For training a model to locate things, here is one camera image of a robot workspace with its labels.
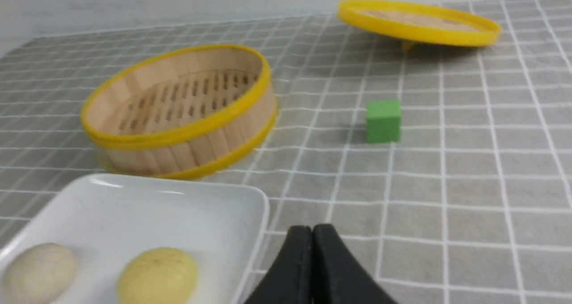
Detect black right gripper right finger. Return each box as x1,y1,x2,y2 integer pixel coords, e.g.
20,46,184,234
312,224,396,304

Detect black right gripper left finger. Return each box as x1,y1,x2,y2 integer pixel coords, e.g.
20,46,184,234
245,225,312,304

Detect yellow steamed bun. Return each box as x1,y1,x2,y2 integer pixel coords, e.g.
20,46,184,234
117,247,199,304

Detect white steamed bun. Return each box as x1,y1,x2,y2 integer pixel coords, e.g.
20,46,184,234
1,243,78,304

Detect white square plate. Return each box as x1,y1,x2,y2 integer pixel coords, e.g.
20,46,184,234
1,174,269,304

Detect grey checked tablecloth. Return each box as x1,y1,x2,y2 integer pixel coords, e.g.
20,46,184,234
1,0,572,304

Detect green cube block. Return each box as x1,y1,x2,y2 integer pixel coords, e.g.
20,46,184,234
366,100,402,144

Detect bamboo steamer basket yellow rim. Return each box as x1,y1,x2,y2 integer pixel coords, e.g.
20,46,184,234
80,43,278,180

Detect bamboo steamer lid yellow rim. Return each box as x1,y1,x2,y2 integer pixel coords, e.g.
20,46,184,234
337,0,503,50

